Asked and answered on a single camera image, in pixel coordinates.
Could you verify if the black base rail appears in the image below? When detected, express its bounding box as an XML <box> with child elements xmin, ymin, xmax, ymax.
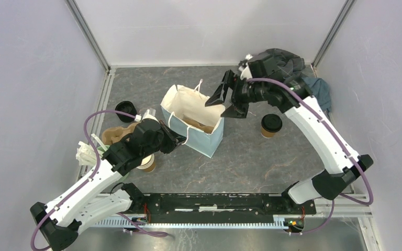
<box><xmin>97</xmin><ymin>192</ymin><xmax>317</xmax><ymax>232</ymax></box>

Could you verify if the blue crumpled cloth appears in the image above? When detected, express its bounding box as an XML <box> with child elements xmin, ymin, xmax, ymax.
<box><xmin>303</xmin><ymin>77</ymin><xmax>331</xmax><ymax>113</ymax></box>

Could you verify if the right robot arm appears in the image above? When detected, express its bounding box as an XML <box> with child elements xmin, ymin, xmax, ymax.
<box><xmin>205</xmin><ymin>52</ymin><xmax>373</xmax><ymax>213</ymax></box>

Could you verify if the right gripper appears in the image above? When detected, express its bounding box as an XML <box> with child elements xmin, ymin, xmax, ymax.
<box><xmin>205</xmin><ymin>69</ymin><xmax>268</xmax><ymax>119</ymax></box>

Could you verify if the light blue paper bag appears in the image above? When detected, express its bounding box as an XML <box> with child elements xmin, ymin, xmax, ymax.
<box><xmin>160</xmin><ymin>79</ymin><xmax>225</xmax><ymax>158</ymax></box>

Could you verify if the black coffee cup lid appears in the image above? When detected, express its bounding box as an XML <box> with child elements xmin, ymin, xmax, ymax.
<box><xmin>261</xmin><ymin>114</ymin><xmax>283</xmax><ymax>133</ymax></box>

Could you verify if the stack of paper cups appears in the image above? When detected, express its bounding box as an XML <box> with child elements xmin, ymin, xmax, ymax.
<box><xmin>136</xmin><ymin>154</ymin><xmax>156</xmax><ymax>173</ymax></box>

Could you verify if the stack of black lids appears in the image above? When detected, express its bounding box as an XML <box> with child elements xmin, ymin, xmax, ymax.
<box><xmin>115</xmin><ymin>101</ymin><xmax>137</xmax><ymax>123</ymax></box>

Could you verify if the brown cardboard cup carrier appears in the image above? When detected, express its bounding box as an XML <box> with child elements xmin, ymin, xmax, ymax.
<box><xmin>183</xmin><ymin>116</ymin><xmax>214</xmax><ymax>134</ymax></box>
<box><xmin>102</xmin><ymin>122</ymin><xmax>138</xmax><ymax>145</ymax></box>

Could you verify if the grey crumpled cloth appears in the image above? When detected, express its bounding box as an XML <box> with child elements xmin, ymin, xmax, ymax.
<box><xmin>258</xmin><ymin>48</ymin><xmax>305</xmax><ymax>80</ymax></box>

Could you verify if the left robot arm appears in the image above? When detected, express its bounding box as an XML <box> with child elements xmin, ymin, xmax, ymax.
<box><xmin>30</xmin><ymin>118</ymin><xmax>187</xmax><ymax>250</ymax></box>

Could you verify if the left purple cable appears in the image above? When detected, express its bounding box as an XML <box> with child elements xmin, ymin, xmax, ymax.
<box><xmin>30</xmin><ymin>110</ymin><xmax>170</xmax><ymax>251</ymax></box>

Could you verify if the brown paper coffee cup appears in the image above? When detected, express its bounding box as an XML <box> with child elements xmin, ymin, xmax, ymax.
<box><xmin>261</xmin><ymin>127</ymin><xmax>276</xmax><ymax>139</ymax></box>

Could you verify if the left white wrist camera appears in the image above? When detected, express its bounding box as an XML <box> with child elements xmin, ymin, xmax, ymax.
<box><xmin>135</xmin><ymin>108</ymin><xmax>159</xmax><ymax>122</ymax></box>

